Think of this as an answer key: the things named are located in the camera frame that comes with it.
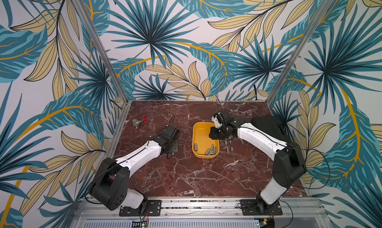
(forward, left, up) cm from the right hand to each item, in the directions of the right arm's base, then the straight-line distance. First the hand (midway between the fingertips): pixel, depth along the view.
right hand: (211, 135), depth 88 cm
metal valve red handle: (+17, +50, -8) cm, 54 cm away
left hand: (-5, +23, -4) cm, 24 cm away
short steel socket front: (-5, -11, -10) cm, 16 cm away
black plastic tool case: (+8, -41, -4) cm, 42 cm away
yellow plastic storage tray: (-1, +4, -12) cm, 12 cm away
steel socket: (0, -13, -11) cm, 17 cm away
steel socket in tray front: (-6, 0, -11) cm, 12 cm away
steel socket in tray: (-1, +9, -9) cm, 13 cm away
